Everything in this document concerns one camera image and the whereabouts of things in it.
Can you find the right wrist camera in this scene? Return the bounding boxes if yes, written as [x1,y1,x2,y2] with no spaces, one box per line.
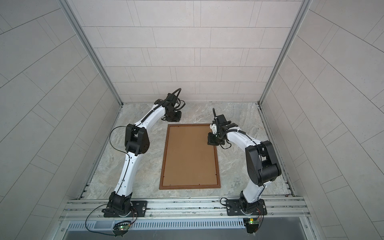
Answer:
[210,124,217,135]

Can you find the corner aluminium post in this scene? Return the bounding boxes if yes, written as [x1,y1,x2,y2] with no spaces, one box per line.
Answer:
[258,0,312,106]
[58,0,123,107]

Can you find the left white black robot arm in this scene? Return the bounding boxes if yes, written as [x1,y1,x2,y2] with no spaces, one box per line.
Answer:
[102,88,184,218]

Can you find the left corner aluminium post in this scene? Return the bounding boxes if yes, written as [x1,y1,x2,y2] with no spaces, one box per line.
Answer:
[58,0,123,107]

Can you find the right corner aluminium post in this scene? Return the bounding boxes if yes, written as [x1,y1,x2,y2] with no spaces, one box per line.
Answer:
[258,0,312,106]

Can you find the left controller circuit board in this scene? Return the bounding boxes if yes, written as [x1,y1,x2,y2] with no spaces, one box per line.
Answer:
[113,221,132,236]

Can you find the brown cardboard backing board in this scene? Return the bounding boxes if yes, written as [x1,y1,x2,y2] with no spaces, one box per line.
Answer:
[161,125,219,187]

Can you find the brown wooden picture frame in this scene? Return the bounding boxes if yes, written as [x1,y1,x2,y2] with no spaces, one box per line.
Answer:
[158,123,222,190]

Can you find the right controller circuit board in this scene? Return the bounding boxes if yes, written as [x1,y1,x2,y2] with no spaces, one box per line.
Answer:
[243,218,260,234]

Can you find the controller circuit board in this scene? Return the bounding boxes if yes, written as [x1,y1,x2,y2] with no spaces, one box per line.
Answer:
[243,218,260,234]
[113,221,132,236]

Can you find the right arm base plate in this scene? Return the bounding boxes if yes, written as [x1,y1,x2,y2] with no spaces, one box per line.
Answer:
[226,199,268,216]

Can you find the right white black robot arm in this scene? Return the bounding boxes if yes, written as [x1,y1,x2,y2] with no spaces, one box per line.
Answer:
[208,109,282,215]

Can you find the aluminium mounting rail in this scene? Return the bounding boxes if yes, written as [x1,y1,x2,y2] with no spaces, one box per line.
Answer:
[59,196,311,221]

